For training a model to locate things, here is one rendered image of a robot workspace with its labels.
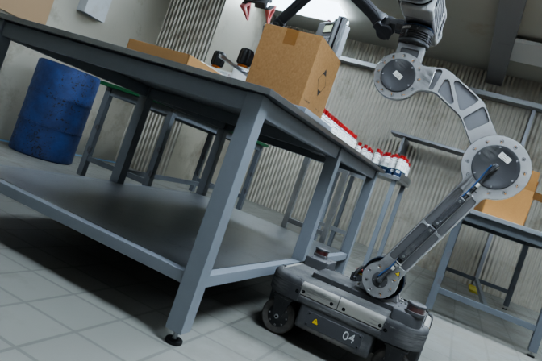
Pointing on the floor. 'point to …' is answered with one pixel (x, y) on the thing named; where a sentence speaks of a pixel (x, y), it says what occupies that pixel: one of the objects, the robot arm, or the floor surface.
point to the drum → (54, 112)
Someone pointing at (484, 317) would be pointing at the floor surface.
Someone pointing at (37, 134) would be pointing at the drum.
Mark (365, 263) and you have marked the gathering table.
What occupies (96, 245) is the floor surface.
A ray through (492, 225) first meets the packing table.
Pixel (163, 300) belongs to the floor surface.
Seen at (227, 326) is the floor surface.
